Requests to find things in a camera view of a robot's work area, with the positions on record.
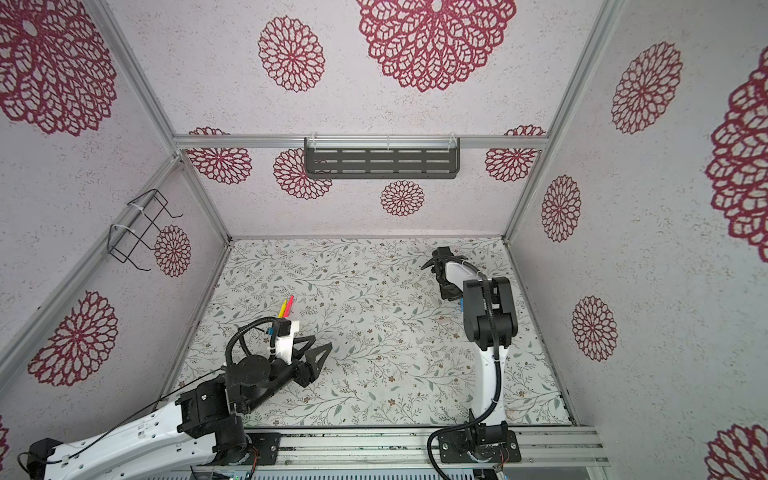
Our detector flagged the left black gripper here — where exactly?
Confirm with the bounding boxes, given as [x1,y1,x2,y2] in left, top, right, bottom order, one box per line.
[244,336,332,415]

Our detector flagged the pink highlighter pen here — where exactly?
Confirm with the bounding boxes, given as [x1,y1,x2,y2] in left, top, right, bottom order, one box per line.
[284,295,294,318]

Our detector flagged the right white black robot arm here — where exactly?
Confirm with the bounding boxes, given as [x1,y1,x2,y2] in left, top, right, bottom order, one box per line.
[422,246,519,447]

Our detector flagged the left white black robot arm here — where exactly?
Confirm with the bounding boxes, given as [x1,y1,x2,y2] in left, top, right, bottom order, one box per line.
[20,335,332,479]

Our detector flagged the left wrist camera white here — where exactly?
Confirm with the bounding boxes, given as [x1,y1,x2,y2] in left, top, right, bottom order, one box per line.
[270,318,300,365]

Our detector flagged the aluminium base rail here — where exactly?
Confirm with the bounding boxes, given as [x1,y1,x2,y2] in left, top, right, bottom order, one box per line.
[247,426,610,470]

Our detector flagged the dark grey wall shelf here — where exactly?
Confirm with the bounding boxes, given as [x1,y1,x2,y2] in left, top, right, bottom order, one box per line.
[304,137,461,180]

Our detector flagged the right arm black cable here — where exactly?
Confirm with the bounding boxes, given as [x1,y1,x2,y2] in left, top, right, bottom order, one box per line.
[427,266,505,480]

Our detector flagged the black wire wall basket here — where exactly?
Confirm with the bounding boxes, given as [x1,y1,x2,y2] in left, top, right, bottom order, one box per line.
[106,188,183,272]

